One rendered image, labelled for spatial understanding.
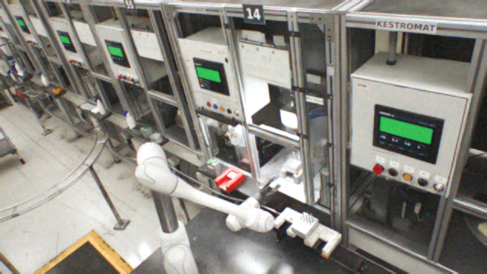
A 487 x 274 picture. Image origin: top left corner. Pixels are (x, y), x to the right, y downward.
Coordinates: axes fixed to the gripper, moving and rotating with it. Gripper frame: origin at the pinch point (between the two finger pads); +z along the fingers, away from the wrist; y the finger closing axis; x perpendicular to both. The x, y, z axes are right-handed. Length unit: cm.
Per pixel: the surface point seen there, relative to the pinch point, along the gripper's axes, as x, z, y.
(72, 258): 174, -102, -99
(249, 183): 21.4, -2.5, -9.8
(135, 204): 183, -26, -100
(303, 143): -19.8, 3.7, 33.8
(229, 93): 27, 2, 54
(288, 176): 3.7, 16.2, -9.4
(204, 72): 42, 0, 65
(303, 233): -31.2, -17.7, -8.2
